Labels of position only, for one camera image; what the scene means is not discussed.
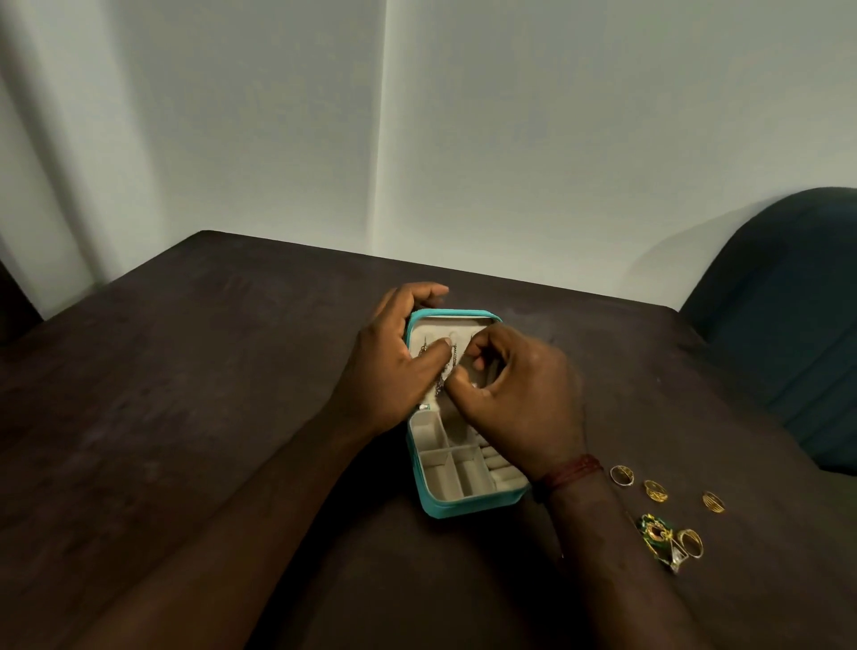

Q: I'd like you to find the red thread wristband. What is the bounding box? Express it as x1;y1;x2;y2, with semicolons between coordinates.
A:
532;454;603;504

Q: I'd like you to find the person's right hand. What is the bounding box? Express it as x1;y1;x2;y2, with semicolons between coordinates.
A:
445;323;587;480

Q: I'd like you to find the dark brown curtain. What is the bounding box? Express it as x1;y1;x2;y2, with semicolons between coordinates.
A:
0;261;45;346

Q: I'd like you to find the person's right forearm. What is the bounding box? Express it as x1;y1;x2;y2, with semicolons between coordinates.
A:
545;475;711;650

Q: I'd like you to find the person's left hand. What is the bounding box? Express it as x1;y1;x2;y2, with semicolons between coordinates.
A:
328;281;456;440

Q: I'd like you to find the teal jewelry box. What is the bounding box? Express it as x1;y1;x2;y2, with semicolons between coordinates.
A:
404;307;531;521

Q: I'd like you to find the person's left forearm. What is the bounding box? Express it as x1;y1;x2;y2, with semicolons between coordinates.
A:
73;414;376;650

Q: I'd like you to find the green and gold earring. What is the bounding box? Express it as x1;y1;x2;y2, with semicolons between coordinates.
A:
639;513;675;552

